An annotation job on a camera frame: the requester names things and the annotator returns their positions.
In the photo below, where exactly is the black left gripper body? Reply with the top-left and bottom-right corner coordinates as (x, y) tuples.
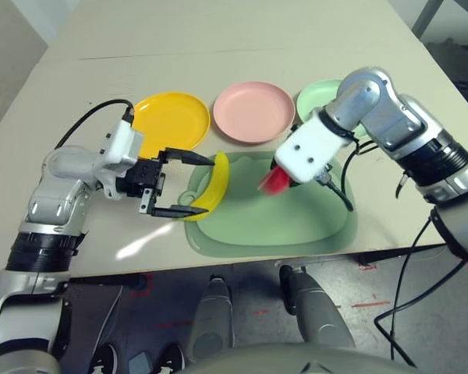
(116, 157), (167, 199)

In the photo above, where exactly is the mint green plastic plate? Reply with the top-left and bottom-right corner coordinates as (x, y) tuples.
(296, 79), (370, 139)

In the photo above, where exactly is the grey foot pedal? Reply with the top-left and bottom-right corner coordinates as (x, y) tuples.
(128, 350), (153, 374)

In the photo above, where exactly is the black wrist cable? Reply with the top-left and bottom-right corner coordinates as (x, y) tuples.
(54, 99), (136, 151)
(314, 138), (468, 369)

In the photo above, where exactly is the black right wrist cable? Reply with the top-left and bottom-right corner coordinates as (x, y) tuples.
(314, 138), (468, 369)

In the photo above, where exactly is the thin white floor cable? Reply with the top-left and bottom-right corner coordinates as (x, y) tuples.
(101, 286), (124, 336)

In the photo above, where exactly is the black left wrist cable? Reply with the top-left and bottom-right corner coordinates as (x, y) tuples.
(54, 99), (136, 151)

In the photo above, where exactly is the grey robot right leg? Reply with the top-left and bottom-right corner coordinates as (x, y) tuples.
(278, 264), (356, 350)

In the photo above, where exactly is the yellow toy banana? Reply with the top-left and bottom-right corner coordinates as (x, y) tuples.
(185, 150), (230, 223)

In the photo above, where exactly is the black table frame bar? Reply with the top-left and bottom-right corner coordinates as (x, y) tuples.
(358, 243), (448, 264)
(68, 274), (149, 291)

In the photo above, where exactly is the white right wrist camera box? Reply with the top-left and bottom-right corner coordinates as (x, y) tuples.
(275, 111), (356, 184)

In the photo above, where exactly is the green silicone cutting mat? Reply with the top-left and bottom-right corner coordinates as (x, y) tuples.
(178, 151), (359, 258)

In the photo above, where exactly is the red toy watermelon slice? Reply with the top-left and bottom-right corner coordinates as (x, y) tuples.
(257, 165), (293, 196)

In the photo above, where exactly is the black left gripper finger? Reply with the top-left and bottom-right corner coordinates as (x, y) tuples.
(138, 189), (211, 219)
(158, 146), (215, 167)

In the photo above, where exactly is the black bystander sneaker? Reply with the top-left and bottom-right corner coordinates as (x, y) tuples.
(158, 342), (186, 374)
(91, 343), (120, 374)

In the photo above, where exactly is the pink plastic plate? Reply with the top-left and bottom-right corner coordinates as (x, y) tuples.
(212, 80), (296, 146)

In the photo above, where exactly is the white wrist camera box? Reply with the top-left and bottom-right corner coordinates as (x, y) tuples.
(97, 119), (146, 200)
(275, 111), (356, 184)

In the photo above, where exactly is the grey robot torso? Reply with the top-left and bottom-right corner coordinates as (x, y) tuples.
(175, 341), (418, 374)

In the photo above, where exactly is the yellow plastic plate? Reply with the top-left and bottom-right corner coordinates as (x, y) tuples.
(131, 91), (211, 161)

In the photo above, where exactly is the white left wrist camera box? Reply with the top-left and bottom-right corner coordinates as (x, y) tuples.
(97, 119), (146, 200)

